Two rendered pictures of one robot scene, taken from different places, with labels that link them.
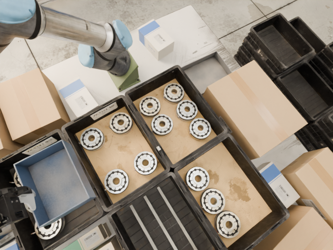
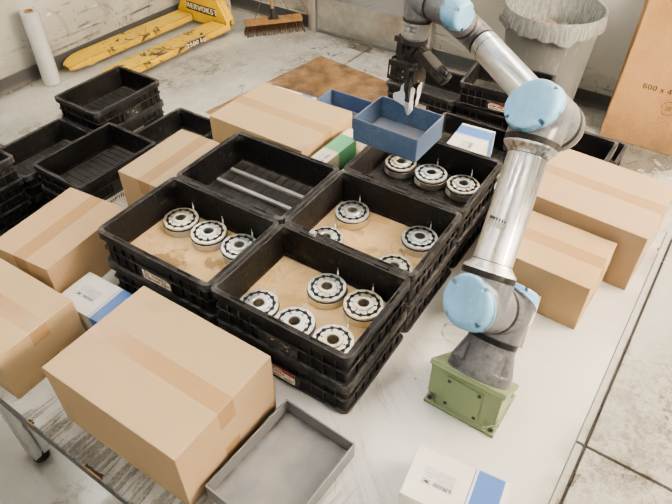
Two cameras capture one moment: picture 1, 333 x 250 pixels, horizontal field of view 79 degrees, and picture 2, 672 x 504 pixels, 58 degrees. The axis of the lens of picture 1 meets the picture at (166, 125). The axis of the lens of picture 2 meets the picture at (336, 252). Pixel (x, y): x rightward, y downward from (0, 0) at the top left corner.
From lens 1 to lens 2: 1.40 m
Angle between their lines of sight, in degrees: 65
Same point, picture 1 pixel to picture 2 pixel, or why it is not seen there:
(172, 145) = (296, 278)
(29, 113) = (529, 233)
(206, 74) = (280, 482)
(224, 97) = (229, 349)
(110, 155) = (381, 238)
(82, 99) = not seen: hidden behind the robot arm
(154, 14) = not seen: outside the picture
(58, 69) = (593, 355)
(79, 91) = not seen: hidden behind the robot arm
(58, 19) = (508, 168)
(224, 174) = (196, 271)
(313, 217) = (47, 259)
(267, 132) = (131, 322)
